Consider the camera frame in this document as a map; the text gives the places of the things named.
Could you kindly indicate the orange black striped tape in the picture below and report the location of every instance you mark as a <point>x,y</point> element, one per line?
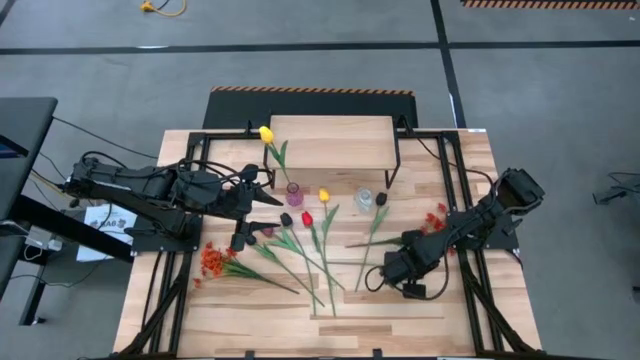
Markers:
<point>550,4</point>

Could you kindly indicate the red artificial flower bunch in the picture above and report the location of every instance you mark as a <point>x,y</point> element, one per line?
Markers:
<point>432,220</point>

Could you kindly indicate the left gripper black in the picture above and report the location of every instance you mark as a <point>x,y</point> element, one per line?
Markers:
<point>225,197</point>

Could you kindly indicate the red artificial tulip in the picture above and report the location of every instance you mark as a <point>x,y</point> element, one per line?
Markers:
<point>307,218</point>

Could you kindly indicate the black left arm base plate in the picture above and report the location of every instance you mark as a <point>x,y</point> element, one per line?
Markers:
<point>150,245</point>

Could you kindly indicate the yellow artificial tulip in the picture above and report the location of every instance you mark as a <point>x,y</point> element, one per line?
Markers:
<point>323,195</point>
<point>266,134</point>

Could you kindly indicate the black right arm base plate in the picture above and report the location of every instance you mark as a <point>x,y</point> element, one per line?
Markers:
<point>507,240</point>

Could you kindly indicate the clear ribbed glass vase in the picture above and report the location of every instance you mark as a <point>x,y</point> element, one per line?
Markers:
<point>364,200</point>

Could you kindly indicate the dark screen device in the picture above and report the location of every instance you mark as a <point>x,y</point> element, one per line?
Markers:
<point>10,147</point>

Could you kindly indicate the pink glass vase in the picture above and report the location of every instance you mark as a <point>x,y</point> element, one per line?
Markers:
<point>294,196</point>

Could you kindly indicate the orange artificial flower bunch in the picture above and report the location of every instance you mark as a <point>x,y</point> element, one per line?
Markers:
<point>212,260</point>

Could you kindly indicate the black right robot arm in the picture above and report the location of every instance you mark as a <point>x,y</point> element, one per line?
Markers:
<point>480,215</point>

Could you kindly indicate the white printed paper sheet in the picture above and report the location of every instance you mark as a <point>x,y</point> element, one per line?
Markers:
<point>100,220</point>

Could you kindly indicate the wooden shelf with black legs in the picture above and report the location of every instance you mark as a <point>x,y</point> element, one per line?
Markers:
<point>335,142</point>

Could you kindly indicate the black metal table frame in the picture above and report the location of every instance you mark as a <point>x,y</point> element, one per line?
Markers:
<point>220,135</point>

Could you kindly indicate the black artificial tulip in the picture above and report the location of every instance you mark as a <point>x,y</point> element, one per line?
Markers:
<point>381,199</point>
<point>285,219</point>
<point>267,252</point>

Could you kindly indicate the black mat with striped edge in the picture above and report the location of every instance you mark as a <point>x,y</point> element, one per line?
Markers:
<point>310,105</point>

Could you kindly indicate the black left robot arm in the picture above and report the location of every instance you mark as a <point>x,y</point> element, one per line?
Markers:
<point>130,182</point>

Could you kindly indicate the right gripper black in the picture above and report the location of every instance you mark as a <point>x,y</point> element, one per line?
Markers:
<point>405,267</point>

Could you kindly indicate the black desk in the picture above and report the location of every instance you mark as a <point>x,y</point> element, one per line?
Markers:
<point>25,130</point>

